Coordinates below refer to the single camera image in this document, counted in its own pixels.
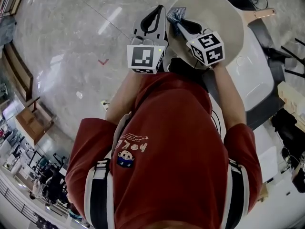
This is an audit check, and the person's red shirt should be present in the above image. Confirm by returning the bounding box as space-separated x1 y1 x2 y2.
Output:
64 71 263 229

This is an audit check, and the brown wooden side table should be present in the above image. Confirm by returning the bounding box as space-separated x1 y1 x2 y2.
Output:
15 96 58 146

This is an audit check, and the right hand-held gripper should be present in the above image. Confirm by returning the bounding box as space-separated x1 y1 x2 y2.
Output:
176 19 225 68

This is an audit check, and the black white right shoulder strap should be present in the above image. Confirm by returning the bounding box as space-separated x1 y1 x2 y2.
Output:
225 158 250 229

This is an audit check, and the black white shoulder strap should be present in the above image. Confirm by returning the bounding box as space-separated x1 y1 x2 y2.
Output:
83 158 115 229
225 158 250 229

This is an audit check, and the white box-shaped cabinet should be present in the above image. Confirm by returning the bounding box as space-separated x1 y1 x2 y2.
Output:
247 125 278 184

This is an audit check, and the person's left forearm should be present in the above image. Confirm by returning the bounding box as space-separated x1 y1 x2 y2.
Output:
104 73 142 126

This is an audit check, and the dark wooden sink cabinet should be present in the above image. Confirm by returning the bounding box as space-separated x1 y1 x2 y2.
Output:
164 0 287 131

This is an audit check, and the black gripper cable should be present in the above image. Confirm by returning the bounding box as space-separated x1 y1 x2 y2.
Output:
209 108 225 138

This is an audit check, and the white sink basin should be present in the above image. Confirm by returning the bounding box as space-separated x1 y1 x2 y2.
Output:
223 24 275 113

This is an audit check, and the round beige pan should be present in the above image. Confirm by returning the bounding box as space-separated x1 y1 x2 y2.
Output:
165 0 277 68

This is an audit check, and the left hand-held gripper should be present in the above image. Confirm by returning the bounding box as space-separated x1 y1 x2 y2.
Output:
126 4 168 75

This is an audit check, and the black metal chair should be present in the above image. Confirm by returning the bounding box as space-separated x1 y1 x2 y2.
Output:
280 38 305 79

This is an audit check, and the person's right forearm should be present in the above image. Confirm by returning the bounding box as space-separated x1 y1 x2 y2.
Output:
210 61 247 131

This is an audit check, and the long wooden bench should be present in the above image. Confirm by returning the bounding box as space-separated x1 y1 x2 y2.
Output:
1 42 34 103

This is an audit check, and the black white left shoulder strap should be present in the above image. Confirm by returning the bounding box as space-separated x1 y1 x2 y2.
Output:
83 158 115 229

